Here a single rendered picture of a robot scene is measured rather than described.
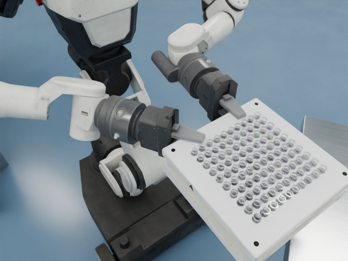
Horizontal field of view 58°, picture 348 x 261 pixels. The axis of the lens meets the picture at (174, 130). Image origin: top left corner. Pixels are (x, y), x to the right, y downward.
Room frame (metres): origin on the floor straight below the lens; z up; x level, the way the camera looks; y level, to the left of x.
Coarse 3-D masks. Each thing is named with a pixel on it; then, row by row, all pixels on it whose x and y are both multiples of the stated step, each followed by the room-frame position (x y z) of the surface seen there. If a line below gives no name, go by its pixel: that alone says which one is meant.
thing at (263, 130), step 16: (256, 128) 0.41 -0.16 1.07; (224, 144) 0.37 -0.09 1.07; (240, 144) 0.37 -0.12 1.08; (256, 144) 0.36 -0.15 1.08; (272, 144) 0.37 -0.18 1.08; (240, 160) 0.33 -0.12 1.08; (272, 160) 0.33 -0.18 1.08; (224, 176) 0.30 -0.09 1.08; (240, 176) 0.29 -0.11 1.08; (256, 176) 0.30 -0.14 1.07; (272, 176) 0.30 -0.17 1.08; (240, 192) 0.27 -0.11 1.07; (256, 192) 0.27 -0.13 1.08; (272, 192) 0.27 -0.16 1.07; (256, 208) 0.24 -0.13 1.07
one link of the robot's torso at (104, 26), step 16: (48, 0) 0.72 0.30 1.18; (64, 0) 0.72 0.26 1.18; (80, 0) 0.73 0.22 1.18; (96, 0) 0.75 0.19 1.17; (112, 0) 0.78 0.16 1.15; (128, 0) 0.81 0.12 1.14; (64, 16) 0.72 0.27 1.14; (80, 16) 0.72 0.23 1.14; (96, 16) 0.75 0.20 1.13; (112, 16) 0.79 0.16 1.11; (128, 16) 0.81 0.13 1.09; (64, 32) 0.76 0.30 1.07; (80, 32) 0.74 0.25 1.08; (96, 32) 0.76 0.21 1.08; (112, 32) 0.78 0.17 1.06; (128, 32) 0.82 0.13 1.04; (80, 48) 0.75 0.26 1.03; (96, 48) 0.76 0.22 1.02; (112, 48) 0.81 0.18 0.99
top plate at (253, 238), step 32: (224, 128) 0.41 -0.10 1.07; (288, 128) 0.41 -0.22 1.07; (192, 160) 0.34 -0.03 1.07; (224, 160) 0.34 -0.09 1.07; (256, 160) 0.34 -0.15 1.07; (288, 160) 0.34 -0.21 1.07; (320, 160) 0.34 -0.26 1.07; (224, 192) 0.27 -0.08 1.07; (320, 192) 0.27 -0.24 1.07; (224, 224) 0.22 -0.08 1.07; (256, 224) 0.21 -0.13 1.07; (288, 224) 0.21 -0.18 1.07; (256, 256) 0.17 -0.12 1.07
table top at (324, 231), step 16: (304, 128) 0.58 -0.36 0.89; (320, 128) 0.58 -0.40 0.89; (336, 128) 0.58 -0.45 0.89; (320, 144) 0.52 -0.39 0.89; (336, 144) 0.52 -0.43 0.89; (336, 208) 0.34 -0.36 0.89; (320, 224) 0.30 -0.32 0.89; (336, 224) 0.30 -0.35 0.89; (288, 240) 0.27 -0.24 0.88; (304, 240) 0.27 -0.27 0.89; (320, 240) 0.27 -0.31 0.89; (336, 240) 0.27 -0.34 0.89; (288, 256) 0.23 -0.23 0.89; (304, 256) 0.23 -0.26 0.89; (320, 256) 0.23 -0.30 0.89; (336, 256) 0.23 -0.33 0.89
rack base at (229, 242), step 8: (168, 176) 0.34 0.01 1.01; (176, 176) 0.33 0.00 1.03; (176, 184) 0.32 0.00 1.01; (184, 184) 0.31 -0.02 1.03; (184, 192) 0.30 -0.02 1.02; (192, 192) 0.30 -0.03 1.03; (344, 192) 0.30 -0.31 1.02; (192, 200) 0.28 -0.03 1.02; (200, 200) 0.28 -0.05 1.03; (336, 200) 0.29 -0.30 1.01; (200, 208) 0.26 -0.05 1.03; (200, 216) 0.26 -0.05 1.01; (208, 216) 0.25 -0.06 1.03; (312, 216) 0.25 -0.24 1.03; (208, 224) 0.24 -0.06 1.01; (216, 224) 0.24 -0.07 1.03; (304, 224) 0.24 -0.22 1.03; (216, 232) 0.23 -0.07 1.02; (224, 232) 0.22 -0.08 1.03; (296, 232) 0.22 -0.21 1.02; (224, 240) 0.21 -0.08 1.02; (232, 240) 0.21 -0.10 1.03; (232, 248) 0.20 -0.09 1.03; (240, 248) 0.19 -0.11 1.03; (272, 248) 0.19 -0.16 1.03; (240, 256) 0.18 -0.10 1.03; (264, 256) 0.18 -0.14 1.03
